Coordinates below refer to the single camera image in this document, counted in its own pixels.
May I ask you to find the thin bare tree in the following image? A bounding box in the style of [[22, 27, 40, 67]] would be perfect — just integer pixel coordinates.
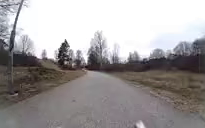
[[111, 42, 122, 65]]

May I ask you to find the tall bare tree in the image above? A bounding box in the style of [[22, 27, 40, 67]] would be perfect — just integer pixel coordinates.
[[87, 30, 110, 66]]

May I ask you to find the cluster of small trees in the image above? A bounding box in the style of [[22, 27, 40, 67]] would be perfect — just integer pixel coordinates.
[[68, 49, 87, 69]]

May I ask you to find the grey asphalt path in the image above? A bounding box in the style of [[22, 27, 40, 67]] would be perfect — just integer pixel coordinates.
[[0, 69, 205, 128]]

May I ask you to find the dark conifer tree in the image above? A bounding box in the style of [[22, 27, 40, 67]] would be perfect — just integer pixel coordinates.
[[56, 38, 72, 69]]

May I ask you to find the dry grass verge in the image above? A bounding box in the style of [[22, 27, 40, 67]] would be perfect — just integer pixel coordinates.
[[104, 69, 205, 126], [0, 59, 88, 113]]

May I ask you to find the robot's own part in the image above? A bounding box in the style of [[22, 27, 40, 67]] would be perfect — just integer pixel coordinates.
[[135, 120, 147, 128]]

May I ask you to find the broad bare tree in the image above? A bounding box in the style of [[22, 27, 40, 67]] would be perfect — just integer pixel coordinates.
[[17, 34, 36, 56]]

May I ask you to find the row of distant trees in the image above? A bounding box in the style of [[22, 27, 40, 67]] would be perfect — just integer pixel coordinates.
[[126, 34, 205, 64]]

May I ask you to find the long dark hedge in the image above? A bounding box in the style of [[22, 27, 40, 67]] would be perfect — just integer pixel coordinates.
[[86, 54, 205, 74]]

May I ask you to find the leaning bare tree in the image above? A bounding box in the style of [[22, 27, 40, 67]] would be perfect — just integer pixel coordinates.
[[0, 0, 29, 96]]

